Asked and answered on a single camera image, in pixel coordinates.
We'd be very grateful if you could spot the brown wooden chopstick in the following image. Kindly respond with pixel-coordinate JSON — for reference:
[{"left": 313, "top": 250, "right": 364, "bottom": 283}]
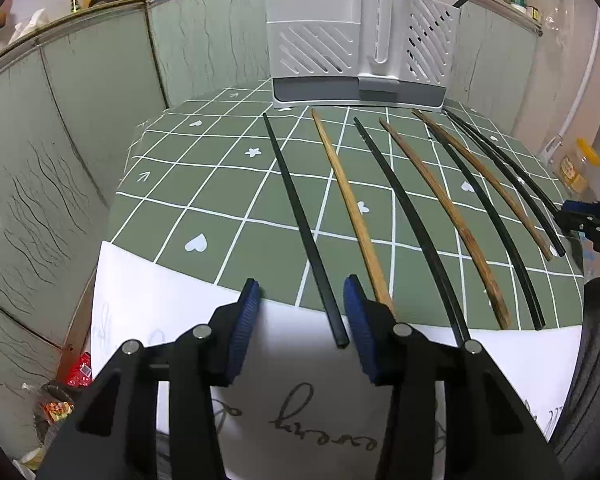
[
  {"left": 412, "top": 108, "right": 553, "bottom": 261},
  {"left": 378, "top": 118, "right": 510, "bottom": 330},
  {"left": 311, "top": 108, "right": 396, "bottom": 314}
]

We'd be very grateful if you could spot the yellow lid glass jar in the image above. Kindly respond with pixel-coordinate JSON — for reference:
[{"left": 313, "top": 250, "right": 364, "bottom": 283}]
[{"left": 558, "top": 138, "right": 600, "bottom": 195}]

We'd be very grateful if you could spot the red snack packet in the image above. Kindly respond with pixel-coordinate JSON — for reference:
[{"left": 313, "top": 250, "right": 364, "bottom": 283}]
[{"left": 65, "top": 352, "right": 93, "bottom": 388}]

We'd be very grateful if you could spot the white paper with writing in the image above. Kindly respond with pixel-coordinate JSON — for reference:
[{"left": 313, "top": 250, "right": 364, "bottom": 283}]
[{"left": 89, "top": 239, "right": 584, "bottom": 480}]

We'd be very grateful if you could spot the green grid table mat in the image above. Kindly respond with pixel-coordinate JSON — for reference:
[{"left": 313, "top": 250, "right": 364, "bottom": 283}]
[{"left": 106, "top": 81, "right": 584, "bottom": 330}]

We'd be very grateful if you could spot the white grey utensil holder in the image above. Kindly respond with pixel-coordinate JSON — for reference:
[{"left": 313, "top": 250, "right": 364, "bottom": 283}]
[{"left": 265, "top": 0, "right": 460, "bottom": 110}]

